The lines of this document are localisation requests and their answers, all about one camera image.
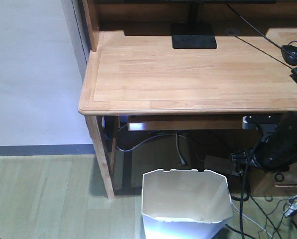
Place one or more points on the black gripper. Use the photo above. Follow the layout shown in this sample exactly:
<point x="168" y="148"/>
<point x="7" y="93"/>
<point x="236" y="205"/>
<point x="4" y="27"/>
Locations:
<point x="276" y="154"/>

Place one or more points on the white plastic trash bin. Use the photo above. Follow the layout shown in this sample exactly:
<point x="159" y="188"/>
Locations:
<point x="185" y="204"/>

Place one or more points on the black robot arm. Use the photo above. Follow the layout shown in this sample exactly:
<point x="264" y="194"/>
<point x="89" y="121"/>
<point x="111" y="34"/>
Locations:
<point x="288" y="121"/>

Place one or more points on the white power strip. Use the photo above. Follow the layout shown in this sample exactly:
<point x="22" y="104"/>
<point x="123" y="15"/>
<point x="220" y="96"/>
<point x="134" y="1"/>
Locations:
<point x="220" y="165"/>

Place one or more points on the black computer mouse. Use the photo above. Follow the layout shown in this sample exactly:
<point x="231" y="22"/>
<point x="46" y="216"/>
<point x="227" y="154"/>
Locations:
<point x="289" y="54"/>

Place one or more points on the black monitor with stand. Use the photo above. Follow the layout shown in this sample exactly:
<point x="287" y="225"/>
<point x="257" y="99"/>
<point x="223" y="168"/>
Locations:
<point x="191" y="34"/>

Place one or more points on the light wooden desk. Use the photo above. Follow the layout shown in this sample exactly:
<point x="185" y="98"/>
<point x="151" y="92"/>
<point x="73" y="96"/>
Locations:
<point x="134" y="70"/>

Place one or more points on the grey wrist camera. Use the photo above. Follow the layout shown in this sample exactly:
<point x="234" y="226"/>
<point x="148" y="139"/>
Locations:
<point x="269" y="120"/>

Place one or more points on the cable clutter on floor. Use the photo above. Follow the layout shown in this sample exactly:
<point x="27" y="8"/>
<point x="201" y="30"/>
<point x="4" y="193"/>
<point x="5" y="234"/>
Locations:
<point x="289" y="211"/>

